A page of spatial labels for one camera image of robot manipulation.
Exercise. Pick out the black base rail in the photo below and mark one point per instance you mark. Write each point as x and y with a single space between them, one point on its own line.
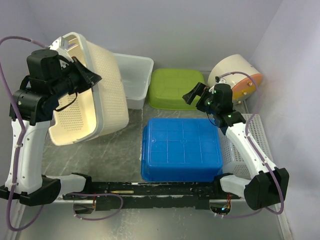
149 195

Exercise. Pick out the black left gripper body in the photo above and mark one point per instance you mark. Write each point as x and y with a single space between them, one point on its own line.
65 84

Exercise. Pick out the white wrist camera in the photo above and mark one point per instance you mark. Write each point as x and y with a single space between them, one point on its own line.
61 46
220 80

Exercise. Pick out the blue plastic tub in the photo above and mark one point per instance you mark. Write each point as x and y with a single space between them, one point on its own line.
180 150

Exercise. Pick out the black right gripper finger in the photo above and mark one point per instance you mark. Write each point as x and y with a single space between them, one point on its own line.
204 104
196 91

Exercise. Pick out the green plastic tray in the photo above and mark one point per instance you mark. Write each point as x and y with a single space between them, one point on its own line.
168 85

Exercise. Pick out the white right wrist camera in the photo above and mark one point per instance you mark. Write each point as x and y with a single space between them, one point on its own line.
220 80

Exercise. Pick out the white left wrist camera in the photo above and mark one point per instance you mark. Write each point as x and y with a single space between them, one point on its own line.
61 46

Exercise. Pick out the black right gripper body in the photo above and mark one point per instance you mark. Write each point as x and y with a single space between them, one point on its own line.
214 107

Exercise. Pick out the yellow pencil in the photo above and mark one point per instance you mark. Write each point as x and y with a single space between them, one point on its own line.
122 192

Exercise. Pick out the cream perforated laundry basket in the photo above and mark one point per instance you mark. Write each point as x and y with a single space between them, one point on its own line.
99 111

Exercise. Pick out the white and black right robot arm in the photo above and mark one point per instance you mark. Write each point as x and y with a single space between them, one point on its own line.
268 184

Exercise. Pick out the cream cylinder with orange lid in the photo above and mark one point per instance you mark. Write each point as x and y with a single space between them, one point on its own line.
241 85

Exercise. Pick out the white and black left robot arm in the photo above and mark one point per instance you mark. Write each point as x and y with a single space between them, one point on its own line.
31 115

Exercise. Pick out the large white plastic tub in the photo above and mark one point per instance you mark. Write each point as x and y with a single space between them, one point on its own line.
135 74

